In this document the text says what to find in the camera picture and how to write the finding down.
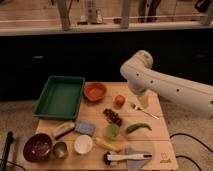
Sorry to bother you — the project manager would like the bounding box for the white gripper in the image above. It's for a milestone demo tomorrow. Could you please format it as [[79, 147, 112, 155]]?
[[128, 82, 149, 108]]

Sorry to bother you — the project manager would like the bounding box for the red apple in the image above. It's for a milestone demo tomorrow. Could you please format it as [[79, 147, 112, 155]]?
[[114, 95, 125, 107]]

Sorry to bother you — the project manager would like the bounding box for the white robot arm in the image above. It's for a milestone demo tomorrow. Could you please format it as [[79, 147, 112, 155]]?
[[120, 50, 213, 118]]

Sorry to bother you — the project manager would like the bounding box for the green plastic cup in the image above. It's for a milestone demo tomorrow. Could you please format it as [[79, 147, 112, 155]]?
[[105, 123, 119, 140]]

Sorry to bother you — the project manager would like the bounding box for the white paper cup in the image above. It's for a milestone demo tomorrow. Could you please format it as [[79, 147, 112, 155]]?
[[74, 135, 93, 155]]

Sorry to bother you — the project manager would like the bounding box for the small metal cup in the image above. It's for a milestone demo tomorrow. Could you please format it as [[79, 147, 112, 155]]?
[[53, 141, 68, 159]]

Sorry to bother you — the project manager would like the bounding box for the silver fork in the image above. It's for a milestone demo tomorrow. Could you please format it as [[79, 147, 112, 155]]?
[[130, 103, 159, 119]]

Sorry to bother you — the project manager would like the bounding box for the green chili pepper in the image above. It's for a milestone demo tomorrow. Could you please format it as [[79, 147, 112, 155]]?
[[126, 123, 152, 134]]

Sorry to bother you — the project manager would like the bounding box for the dark grape bunch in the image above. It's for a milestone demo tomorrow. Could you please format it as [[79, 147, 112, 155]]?
[[103, 109, 123, 126]]

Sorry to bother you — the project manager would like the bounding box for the orange bowl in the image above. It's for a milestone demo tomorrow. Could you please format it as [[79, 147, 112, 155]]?
[[83, 82, 107, 102]]

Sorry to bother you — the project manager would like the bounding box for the blue sponge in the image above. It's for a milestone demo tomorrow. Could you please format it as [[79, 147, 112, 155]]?
[[75, 122, 96, 136]]

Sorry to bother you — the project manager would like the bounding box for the grey cloth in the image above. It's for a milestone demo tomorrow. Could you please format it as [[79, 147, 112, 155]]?
[[125, 147, 151, 171]]

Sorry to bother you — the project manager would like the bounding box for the white dish brush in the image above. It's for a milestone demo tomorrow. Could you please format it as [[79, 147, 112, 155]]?
[[103, 152, 152, 165]]

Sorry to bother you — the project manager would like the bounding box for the green plastic tray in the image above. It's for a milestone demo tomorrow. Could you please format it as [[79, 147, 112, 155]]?
[[33, 76, 85, 120]]

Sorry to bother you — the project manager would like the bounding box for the dark red bowl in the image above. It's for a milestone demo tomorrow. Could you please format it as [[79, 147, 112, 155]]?
[[23, 133, 52, 163]]

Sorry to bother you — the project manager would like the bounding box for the black pole stand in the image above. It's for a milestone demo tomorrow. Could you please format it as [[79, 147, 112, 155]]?
[[0, 131, 14, 171]]

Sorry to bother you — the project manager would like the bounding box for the black cable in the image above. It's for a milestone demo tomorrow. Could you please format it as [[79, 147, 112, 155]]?
[[169, 132, 213, 171]]

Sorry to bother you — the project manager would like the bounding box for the wooden handled brush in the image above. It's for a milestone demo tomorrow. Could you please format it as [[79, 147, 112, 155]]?
[[52, 122, 75, 139]]

